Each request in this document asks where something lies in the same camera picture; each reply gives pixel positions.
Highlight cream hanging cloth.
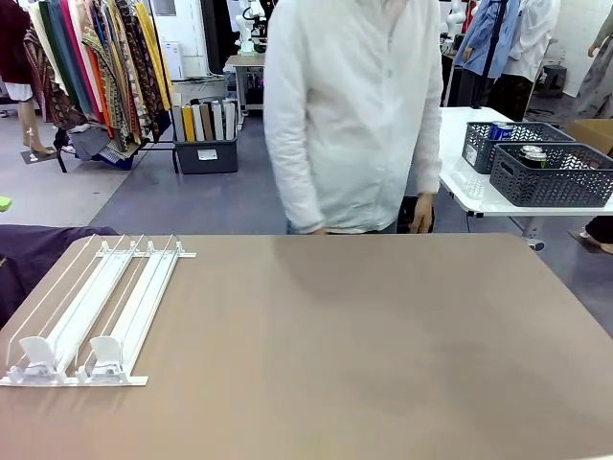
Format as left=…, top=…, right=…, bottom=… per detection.
left=27, top=2, right=68, bottom=95

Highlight magenta hanging cloth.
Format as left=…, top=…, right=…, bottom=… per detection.
left=59, top=0, right=104, bottom=121

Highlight dark hanging trousers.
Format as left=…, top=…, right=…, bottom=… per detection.
left=491, top=74, right=534, bottom=122

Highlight background robot with green base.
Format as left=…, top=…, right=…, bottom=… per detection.
left=234, top=0, right=265, bottom=55

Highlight white side table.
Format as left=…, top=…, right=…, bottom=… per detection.
left=438, top=105, right=613, bottom=253

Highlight dark grey storage bin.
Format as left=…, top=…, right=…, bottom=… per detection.
left=172, top=138, right=239, bottom=175

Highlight grey plastic basket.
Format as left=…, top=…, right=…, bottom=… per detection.
left=488, top=142, right=613, bottom=209
left=461, top=121, right=577, bottom=175

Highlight brown board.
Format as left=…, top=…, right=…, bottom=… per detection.
left=199, top=103, right=215, bottom=142

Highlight yellow board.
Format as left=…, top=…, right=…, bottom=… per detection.
left=181, top=104, right=196, bottom=143

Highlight white hanging shirt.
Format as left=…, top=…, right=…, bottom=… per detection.
left=502, top=0, right=561, bottom=83

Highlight person's right forearm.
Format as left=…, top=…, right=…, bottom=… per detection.
left=276, top=157, right=328, bottom=235

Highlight dark purple cloth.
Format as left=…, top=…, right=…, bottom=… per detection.
left=0, top=223, right=120, bottom=328

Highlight small white appliance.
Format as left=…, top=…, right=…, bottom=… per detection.
left=160, top=40, right=187, bottom=81

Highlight dark green hanging cloth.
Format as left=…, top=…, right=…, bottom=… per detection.
left=38, top=0, right=95, bottom=116

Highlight brown paisley garment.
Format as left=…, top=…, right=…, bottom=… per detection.
left=23, top=28, right=87, bottom=130

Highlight bystander leg dark trousers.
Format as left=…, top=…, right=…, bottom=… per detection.
left=567, top=215, right=613, bottom=255

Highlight mannequin in grey dress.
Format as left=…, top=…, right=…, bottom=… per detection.
left=572, top=9, right=613, bottom=121

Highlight grey background work table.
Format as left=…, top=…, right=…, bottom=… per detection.
left=223, top=53, right=267, bottom=117

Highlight black stool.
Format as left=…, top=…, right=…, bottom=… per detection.
left=539, top=65, right=569, bottom=101

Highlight person's left hand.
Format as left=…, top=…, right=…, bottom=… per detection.
left=412, top=192, right=436, bottom=235

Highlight grey hanging skirt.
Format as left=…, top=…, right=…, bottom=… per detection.
left=458, top=70, right=494, bottom=109

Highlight person's left forearm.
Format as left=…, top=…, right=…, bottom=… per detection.
left=413, top=128, right=443, bottom=196

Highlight multicolour patterned hanging cloths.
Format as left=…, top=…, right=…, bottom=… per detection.
left=80, top=0, right=167, bottom=145

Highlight black background workbench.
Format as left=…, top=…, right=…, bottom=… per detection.
left=440, top=37, right=464, bottom=107

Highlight person in white jacket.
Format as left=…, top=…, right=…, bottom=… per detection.
left=262, top=0, right=444, bottom=236

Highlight light grey board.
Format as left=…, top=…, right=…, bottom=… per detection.
left=222, top=100, right=238, bottom=141
left=170, top=103, right=187, bottom=143

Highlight white dispenser pusher paddle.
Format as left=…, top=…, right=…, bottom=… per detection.
left=88, top=334, right=120, bottom=373
left=17, top=335, right=53, bottom=374

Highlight mannequin in maroon top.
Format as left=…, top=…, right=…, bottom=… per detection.
left=0, top=0, right=57, bottom=164

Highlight white board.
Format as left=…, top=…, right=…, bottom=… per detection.
left=191, top=103, right=206, bottom=143
left=211, top=100, right=225, bottom=141

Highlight orange hanging cloth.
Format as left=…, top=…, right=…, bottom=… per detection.
left=85, top=52, right=115, bottom=139

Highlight grey cloth pile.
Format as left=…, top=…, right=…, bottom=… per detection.
left=68, top=125, right=114, bottom=162

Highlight white can dispenser rack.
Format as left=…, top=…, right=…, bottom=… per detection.
left=0, top=233, right=199, bottom=387

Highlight yellow hanging cloth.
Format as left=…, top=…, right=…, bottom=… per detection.
left=133, top=2, right=172, bottom=112

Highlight brown cardboard box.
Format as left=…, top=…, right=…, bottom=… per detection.
left=563, top=118, right=613, bottom=162

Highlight black clothes rack frame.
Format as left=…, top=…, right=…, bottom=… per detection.
left=55, top=0, right=181, bottom=174

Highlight blue patterned fabric stack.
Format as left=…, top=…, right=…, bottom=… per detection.
left=93, top=138, right=143, bottom=171

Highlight black garment stand pole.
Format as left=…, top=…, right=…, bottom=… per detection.
left=471, top=0, right=510, bottom=110

